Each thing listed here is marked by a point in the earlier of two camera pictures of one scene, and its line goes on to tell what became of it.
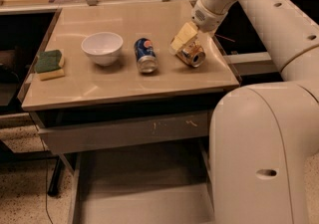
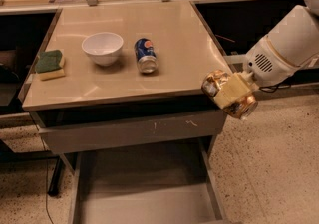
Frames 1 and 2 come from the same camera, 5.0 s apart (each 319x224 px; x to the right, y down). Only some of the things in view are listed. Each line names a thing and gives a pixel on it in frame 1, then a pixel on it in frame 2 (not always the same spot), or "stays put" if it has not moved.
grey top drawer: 127,132 stays put
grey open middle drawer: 160,183 stays put
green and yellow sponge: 47,65 stays put
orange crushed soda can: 193,54 to 242,108
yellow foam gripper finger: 186,34 to 233,88
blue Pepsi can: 146,55 stays put
